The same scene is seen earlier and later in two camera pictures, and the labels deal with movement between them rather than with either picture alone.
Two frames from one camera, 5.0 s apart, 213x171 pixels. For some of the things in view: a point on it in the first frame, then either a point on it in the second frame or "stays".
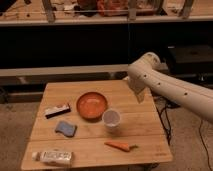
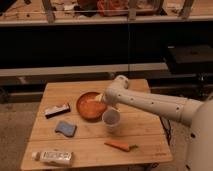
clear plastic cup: (111, 119) stays
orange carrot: (122, 146) stays
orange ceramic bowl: (91, 106) stays
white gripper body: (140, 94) -> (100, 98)
